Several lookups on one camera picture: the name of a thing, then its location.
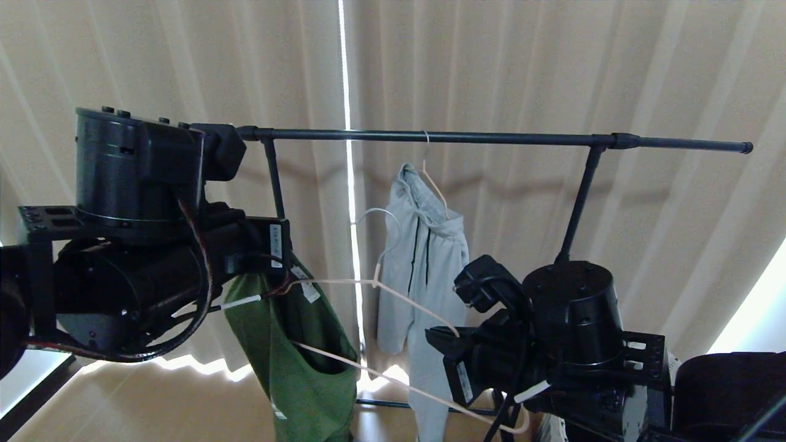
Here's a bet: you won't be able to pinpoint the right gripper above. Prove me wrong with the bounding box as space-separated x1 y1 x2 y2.
426 310 535 409

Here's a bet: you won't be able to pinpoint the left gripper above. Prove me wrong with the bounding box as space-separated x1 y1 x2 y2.
54 215 293 360

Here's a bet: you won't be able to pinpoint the pink clothes hanger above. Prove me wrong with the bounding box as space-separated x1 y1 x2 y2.
286 207 532 435
421 130 452 220

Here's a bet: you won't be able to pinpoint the pale grey pants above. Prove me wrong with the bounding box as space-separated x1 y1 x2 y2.
376 163 470 442

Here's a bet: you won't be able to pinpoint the green garment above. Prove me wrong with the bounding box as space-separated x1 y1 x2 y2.
223 255 360 442

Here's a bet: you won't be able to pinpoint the white laundry basket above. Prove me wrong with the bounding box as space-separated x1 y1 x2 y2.
535 350 682 442

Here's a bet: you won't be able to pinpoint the black clothes rack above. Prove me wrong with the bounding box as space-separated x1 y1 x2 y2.
236 126 754 442

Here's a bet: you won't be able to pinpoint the beige curtain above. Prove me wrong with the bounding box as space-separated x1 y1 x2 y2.
0 0 786 418

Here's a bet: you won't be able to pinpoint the black cable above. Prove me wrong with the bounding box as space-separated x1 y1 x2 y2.
25 203 216 364

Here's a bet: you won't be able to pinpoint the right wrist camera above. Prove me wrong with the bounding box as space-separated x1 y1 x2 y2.
453 255 532 321

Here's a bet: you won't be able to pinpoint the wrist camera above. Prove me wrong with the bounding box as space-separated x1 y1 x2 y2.
189 123 247 182
453 255 532 321

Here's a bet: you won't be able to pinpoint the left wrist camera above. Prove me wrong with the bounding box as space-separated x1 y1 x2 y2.
189 123 247 182

